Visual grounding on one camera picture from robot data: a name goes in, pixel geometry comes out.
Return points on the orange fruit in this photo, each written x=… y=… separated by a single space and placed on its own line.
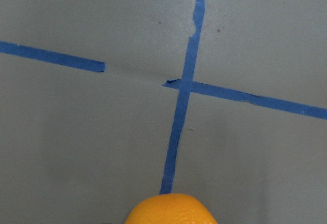
x=170 y=208

